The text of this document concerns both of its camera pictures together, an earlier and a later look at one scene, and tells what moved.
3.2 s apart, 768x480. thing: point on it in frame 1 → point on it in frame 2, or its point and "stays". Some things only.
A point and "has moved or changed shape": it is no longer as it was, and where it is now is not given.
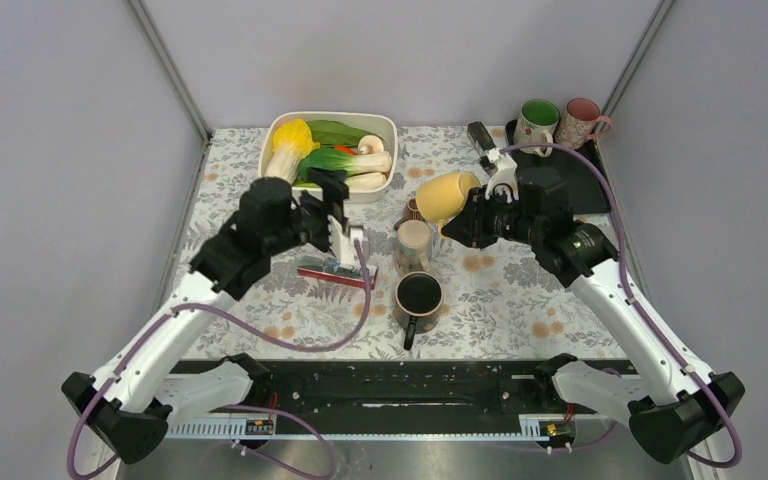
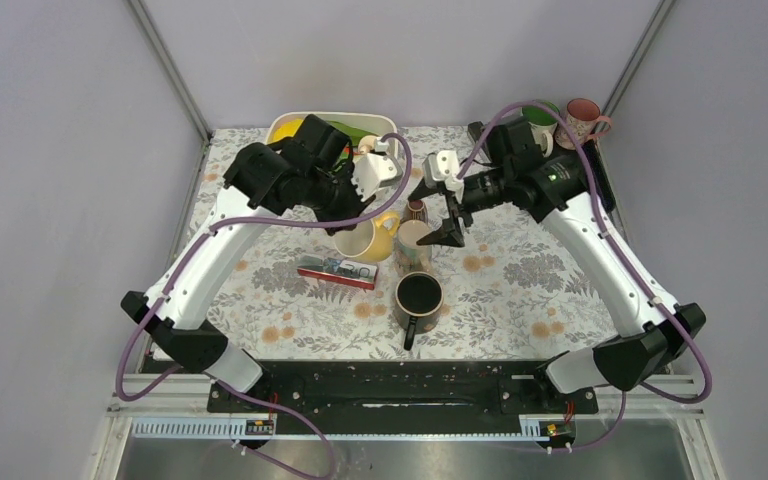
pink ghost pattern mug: (575, 126) stays
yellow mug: (441, 198) has moved or changed shape
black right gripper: (470, 226) → (449, 234)
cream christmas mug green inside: (536, 124) stays
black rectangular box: (480, 137) stays
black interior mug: (418, 304) stays
